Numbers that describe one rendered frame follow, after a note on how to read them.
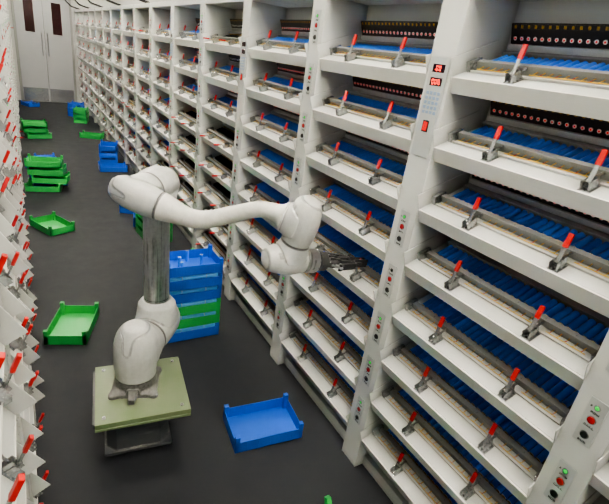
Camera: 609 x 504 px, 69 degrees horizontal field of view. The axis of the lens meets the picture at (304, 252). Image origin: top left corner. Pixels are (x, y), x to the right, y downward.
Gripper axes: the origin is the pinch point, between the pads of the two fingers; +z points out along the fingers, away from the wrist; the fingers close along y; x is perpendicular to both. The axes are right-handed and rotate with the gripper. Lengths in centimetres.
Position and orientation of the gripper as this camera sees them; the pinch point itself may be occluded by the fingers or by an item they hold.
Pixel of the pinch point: (358, 262)
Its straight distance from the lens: 173.3
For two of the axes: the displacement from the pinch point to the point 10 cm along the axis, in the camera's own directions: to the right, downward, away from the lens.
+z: 8.3, 0.4, 5.6
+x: 2.6, -9.1, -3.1
